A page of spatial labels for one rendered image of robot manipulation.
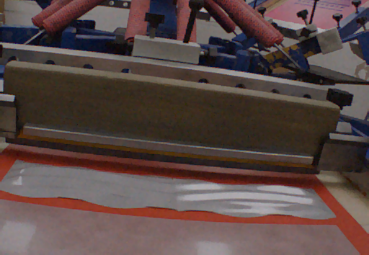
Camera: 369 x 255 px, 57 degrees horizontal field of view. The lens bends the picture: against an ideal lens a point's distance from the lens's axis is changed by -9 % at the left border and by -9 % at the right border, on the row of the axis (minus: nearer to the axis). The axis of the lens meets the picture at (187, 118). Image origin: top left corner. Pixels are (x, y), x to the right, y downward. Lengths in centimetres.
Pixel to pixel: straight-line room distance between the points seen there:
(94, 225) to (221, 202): 13
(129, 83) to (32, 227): 18
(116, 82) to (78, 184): 12
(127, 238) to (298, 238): 16
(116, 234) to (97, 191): 6
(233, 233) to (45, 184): 19
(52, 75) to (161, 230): 20
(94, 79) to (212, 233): 20
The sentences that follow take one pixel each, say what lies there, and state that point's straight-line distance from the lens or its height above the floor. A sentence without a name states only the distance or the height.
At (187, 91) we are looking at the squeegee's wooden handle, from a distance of 41.
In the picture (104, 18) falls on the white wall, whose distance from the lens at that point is 457.
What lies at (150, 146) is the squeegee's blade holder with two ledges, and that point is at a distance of 41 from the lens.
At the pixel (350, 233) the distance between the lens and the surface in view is 41.
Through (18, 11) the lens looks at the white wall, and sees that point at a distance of 480.
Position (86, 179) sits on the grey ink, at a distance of 38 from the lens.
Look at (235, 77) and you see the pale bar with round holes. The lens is 66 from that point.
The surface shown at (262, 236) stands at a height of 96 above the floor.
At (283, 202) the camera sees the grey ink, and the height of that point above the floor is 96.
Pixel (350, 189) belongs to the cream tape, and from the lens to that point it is 52.
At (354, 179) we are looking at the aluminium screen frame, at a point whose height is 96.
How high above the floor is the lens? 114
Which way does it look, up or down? 17 degrees down
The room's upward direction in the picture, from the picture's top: 10 degrees clockwise
